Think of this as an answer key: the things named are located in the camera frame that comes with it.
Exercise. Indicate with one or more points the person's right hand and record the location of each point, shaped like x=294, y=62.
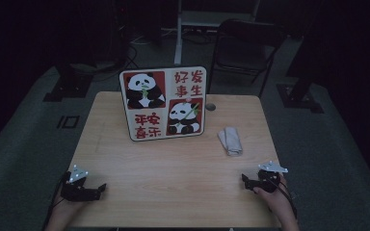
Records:
x=277, y=200

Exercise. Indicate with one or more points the black stand base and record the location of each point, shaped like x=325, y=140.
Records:
x=300, y=96
x=69, y=85

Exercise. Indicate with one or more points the white-legged desk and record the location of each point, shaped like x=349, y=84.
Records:
x=205, y=17

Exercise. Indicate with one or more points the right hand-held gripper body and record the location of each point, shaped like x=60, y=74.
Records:
x=268, y=183

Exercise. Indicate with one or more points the person's left hand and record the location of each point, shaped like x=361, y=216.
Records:
x=64, y=210

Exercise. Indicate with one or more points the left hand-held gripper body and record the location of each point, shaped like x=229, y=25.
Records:
x=77, y=191

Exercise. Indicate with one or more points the black folding chair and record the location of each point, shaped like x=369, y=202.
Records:
x=244, y=48

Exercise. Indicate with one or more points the round table grommet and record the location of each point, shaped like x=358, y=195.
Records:
x=210, y=106

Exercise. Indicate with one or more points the panda picture board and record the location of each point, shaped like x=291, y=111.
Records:
x=160, y=109

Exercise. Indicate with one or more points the grey cloth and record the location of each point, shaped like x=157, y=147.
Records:
x=232, y=141

